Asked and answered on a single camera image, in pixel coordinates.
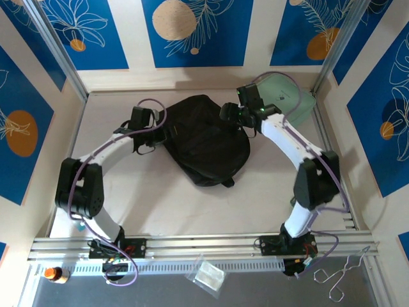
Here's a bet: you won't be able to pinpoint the black backpack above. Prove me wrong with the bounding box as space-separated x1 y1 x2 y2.
162 94 252 189

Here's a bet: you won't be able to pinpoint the mint green pencil case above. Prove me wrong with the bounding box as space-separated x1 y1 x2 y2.
255 74 317 127

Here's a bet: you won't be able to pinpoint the black electronics box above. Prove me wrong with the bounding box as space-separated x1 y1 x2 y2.
102 258 130 277
283 257 316 278

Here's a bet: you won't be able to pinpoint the clear zip bag beige contents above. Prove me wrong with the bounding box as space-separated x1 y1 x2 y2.
185 254 227 300

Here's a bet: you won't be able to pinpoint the amber bottle orange cap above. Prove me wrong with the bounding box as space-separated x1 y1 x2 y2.
43 266 72 285

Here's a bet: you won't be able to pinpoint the aluminium side rail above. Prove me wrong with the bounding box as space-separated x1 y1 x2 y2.
312 95 358 231

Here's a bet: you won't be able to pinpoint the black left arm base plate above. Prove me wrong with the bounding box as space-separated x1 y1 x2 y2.
88 238 148 259

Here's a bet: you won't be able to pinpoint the aluminium rail frame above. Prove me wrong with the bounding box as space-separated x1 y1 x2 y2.
27 232 380 262

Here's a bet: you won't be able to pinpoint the aluminium corner post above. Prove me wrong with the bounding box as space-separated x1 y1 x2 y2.
312 0 374 95
24 0 89 100

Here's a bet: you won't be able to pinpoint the perforated white cable duct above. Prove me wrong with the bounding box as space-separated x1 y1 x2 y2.
30 258 285 276

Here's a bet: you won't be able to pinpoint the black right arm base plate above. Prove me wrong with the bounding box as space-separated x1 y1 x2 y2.
259 235 318 256

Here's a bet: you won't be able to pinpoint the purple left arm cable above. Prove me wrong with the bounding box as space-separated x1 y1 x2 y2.
68 98 169 287

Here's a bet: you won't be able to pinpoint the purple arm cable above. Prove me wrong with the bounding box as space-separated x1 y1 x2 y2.
68 98 169 287
255 72 351 278

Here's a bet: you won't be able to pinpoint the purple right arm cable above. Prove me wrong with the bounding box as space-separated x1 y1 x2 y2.
255 72 351 278

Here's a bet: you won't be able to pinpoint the metal wire tongs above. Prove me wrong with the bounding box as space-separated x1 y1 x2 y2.
313 245 372 303

